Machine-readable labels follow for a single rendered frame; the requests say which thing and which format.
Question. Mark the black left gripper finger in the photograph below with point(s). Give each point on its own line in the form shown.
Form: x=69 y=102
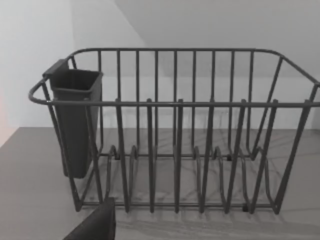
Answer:
x=100 y=222

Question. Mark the dark grey cutlery holder cup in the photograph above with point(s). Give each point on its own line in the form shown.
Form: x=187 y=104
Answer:
x=75 y=120

